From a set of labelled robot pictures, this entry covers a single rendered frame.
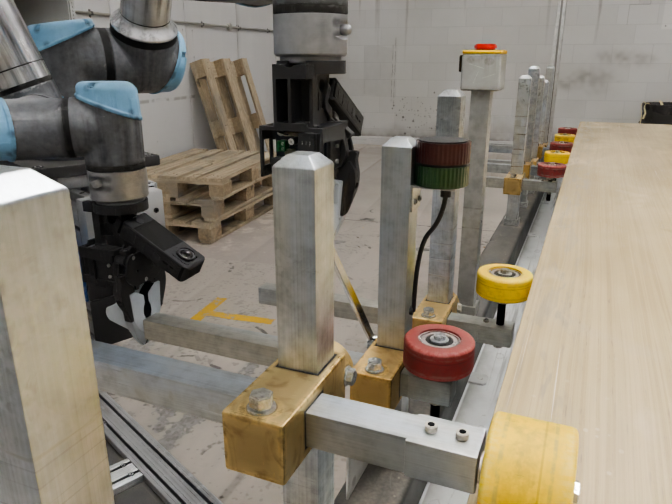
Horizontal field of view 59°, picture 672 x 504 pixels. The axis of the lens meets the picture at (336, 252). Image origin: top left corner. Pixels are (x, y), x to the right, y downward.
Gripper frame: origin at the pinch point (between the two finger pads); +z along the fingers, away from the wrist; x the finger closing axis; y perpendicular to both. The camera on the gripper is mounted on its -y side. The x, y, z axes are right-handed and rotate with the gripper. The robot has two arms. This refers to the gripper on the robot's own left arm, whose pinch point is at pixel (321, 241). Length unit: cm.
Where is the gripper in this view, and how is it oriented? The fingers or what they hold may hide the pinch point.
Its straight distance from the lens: 68.6
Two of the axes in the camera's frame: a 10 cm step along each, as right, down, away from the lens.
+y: -3.9, 2.9, -8.7
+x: 9.2, 1.2, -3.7
